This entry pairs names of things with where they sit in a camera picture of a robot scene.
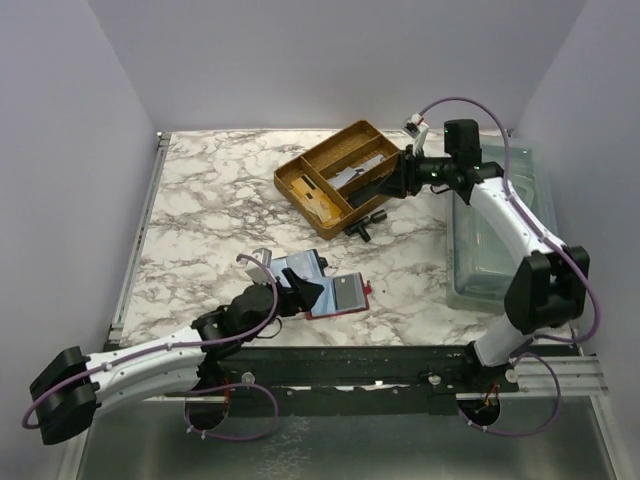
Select black leather card holder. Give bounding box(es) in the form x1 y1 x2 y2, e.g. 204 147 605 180
269 249 328 288

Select red leather card holder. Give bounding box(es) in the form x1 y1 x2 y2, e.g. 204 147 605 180
306 273 372 320

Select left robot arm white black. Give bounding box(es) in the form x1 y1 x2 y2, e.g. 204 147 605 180
21 268 326 445

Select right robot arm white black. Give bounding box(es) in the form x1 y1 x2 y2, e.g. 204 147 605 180
376 119 590 369

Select black cards in tray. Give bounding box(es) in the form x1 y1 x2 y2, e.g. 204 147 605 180
347 176 392 209

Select grey cards in tray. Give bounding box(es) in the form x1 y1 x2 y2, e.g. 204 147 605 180
349 154 386 177

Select yellow cards in tray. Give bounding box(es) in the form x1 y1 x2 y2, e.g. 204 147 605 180
291 175 342 228

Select black T-shaped pipe fitting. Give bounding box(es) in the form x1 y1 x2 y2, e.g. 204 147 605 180
343 209 387 243

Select brown woven organizer tray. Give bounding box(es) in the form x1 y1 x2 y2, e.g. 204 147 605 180
273 120 410 240

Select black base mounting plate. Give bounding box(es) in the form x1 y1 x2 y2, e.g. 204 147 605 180
198 346 518 417

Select clear plastic storage box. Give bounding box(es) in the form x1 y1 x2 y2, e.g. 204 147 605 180
446 139 557 315

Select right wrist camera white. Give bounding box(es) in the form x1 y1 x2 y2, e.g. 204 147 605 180
402 113 430 152

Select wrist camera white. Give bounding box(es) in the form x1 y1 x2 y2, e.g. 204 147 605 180
402 113 430 152
245 248 272 284

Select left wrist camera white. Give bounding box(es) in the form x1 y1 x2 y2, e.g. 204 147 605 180
245 248 272 284

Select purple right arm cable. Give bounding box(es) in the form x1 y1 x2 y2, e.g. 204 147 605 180
417 95 604 437

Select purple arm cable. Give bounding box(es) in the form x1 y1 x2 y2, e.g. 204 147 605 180
417 95 604 437
20 253 281 442

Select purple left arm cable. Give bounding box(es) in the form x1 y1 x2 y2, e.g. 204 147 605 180
20 253 281 442

